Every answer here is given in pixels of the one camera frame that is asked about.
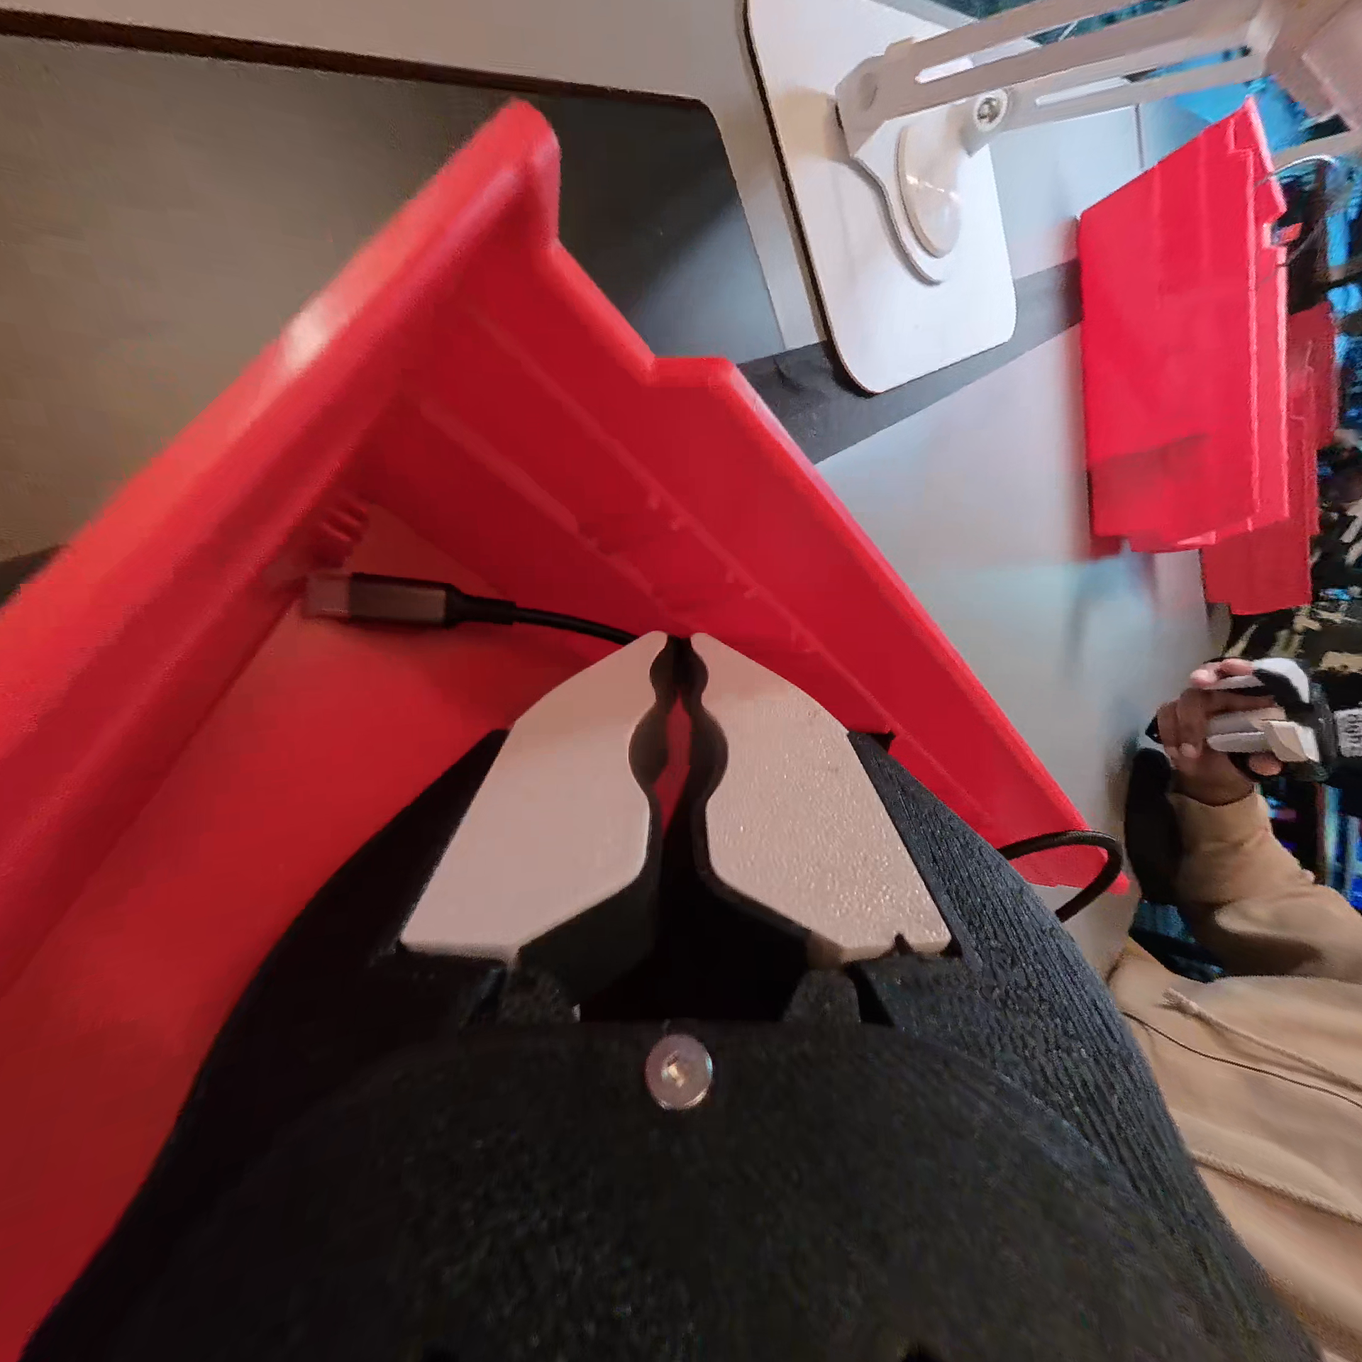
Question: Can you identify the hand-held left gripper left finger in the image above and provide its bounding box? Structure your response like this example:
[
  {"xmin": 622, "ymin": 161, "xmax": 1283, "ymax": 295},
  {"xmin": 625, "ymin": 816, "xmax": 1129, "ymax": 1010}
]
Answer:
[{"xmin": 400, "ymin": 633, "xmax": 683, "ymax": 968}]

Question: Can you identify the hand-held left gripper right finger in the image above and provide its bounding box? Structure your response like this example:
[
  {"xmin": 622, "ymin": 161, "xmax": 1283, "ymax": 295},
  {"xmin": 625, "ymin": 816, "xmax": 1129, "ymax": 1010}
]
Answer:
[{"xmin": 687, "ymin": 636, "xmax": 954, "ymax": 968}]

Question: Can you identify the black cable grey plug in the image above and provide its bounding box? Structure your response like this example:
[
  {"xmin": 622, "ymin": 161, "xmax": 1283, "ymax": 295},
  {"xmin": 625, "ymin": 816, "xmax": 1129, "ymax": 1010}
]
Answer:
[{"xmin": 307, "ymin": 573, "xmax": 1126, "ymax": 921}]

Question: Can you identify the red plastic bin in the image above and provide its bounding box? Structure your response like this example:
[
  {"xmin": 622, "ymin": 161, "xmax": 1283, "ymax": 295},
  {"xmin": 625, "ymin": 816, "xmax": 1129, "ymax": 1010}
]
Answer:
[
  {"xmin": 1077, "ymin": 101, "xmax": 1291, "ymax": 556},
  {"xmin": 1201, "ymin": 304, "xmax": 1343, "ymax": 620},
  {"xmin": 0, "ymin": 101, "xmax": 1131, "ymax": 1362}
]

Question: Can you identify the person's right forearm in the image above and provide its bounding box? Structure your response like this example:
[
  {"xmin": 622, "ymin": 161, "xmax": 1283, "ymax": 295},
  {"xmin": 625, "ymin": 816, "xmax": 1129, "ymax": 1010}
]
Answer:
[{"xmin": 1165, "ymin": 785, "xmax": 1362, "ymax": 986}]

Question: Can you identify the person's right hand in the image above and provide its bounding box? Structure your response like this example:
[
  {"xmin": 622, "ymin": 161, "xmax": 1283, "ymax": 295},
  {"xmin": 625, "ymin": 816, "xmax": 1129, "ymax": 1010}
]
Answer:
[{"xmin": 1155, "ymin": 660, "xmax": 1287, "ymax": 806}]

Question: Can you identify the printed black cloth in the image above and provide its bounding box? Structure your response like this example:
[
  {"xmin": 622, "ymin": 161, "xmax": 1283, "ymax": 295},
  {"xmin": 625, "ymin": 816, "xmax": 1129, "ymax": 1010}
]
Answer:
[{"xmin": 1225, "ymin": 500, "xmax": 1362, "ymax": 667}]

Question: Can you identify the white tablet stand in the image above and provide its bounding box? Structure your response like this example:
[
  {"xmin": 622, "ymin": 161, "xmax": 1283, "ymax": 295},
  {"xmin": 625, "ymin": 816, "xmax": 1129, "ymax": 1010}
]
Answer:
[{"xmin": 745, "ymin": 0, "xmax": 1362, "ymax": 398}]

